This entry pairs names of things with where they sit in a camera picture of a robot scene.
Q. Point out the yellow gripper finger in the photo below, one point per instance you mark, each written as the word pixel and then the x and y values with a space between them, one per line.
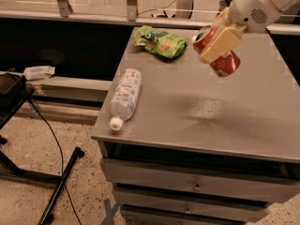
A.
pixel 217 42
pixel 221 24

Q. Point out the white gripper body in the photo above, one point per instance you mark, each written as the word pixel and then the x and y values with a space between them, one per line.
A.
pixel 249 10

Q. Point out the red coke can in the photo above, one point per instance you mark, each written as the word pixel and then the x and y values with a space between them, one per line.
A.
pixel 223 65

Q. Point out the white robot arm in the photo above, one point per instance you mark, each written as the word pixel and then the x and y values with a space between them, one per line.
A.
pixel 241 16

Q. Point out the metal window railing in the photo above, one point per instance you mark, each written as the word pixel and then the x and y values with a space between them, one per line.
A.
pixel 157 13

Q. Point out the green chip bag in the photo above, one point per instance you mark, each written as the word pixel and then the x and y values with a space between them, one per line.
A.
pixel 158 42

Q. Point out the clear plastic water bottle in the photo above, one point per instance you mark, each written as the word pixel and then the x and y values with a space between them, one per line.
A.
pixel 125 97

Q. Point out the grey drawer cabinet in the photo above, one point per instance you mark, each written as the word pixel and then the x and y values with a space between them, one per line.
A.
pixel 205 150

